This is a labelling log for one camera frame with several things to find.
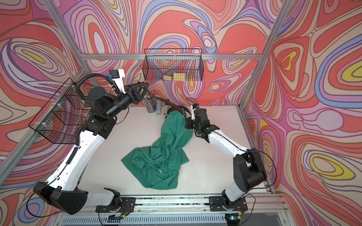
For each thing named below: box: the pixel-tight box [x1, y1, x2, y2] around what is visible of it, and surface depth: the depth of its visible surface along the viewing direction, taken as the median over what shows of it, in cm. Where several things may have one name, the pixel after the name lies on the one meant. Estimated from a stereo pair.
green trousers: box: [120, 110, 194, 190], surface depth 87 cm
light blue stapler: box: [156, 99, 162, 116], surface depth 117 cm
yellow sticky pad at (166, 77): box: [163, 75, 174, 81], surface depth 85 cm
